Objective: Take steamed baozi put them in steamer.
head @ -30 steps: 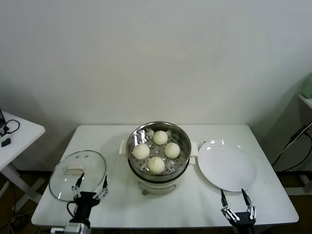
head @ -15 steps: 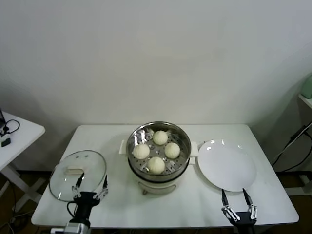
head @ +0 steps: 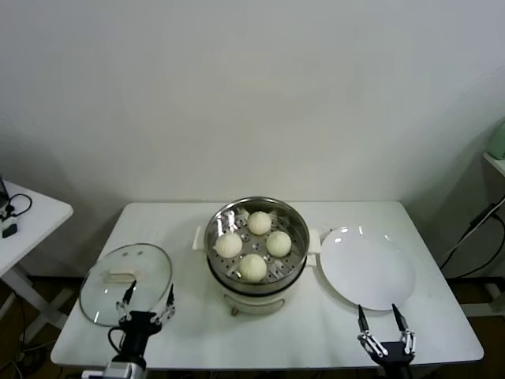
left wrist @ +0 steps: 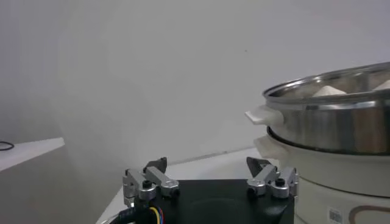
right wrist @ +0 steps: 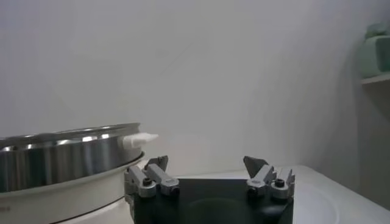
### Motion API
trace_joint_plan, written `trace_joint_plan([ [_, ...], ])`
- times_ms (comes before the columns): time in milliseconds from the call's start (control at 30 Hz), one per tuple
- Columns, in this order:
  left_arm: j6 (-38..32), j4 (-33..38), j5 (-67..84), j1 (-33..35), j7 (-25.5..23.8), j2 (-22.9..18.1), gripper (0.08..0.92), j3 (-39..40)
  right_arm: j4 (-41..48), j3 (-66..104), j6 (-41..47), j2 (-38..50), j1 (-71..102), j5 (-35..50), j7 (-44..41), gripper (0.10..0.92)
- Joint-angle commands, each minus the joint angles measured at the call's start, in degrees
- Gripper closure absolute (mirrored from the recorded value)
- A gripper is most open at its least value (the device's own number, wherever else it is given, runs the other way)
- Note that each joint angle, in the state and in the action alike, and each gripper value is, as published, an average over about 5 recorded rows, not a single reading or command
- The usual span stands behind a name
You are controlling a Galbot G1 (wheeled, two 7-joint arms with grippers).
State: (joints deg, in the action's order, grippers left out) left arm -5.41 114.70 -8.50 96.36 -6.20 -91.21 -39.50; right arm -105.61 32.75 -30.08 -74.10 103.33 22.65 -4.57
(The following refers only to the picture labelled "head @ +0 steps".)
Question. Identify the cream electric cooking pot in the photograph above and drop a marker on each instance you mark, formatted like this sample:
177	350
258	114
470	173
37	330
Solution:
256	306

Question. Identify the white folding side table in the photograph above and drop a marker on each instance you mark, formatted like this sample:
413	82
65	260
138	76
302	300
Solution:
39	213

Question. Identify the small black device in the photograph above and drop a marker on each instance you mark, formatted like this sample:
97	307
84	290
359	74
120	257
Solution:
10	231

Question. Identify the stainless steel steamer basket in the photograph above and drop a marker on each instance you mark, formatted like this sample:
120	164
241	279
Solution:
223	221

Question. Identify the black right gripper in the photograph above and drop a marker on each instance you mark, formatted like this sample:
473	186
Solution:
394	361

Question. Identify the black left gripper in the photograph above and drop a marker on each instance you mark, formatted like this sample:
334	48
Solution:
141	324

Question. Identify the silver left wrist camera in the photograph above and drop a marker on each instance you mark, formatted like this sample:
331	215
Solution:
118	372

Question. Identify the white shelf board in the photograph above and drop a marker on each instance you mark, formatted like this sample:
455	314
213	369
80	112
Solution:
496	162

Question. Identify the white steamed baozi bun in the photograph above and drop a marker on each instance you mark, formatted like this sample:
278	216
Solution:
229	245
279	243
252	267
259	222

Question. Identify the dark furniture base frame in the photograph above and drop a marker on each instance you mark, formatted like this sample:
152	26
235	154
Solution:
473	308

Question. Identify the white round plate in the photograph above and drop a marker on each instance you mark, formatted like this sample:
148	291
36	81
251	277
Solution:
335	241

